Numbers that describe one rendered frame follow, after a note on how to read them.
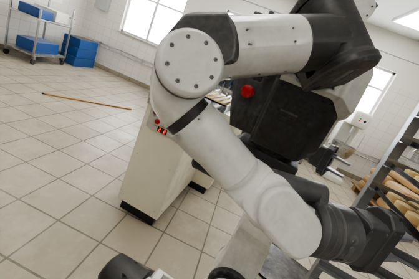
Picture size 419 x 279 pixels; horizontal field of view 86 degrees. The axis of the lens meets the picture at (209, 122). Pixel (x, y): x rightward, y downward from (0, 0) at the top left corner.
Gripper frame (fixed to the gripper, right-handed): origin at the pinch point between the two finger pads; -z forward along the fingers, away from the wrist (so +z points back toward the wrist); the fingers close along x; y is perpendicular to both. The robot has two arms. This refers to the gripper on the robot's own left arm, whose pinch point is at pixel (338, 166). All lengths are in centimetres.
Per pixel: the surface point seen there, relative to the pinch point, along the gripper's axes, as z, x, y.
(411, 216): -22.8, 0.3, -10.3
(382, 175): -11.5, 3.7, 5.4
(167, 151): 86, -46, -9
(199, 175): 112, -88, 57
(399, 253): -26.4, -18.2, 13.6
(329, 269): -13.9, -37.5, 6.3
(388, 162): -10.9, 8.8, 4.7
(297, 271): 8, -104, 88
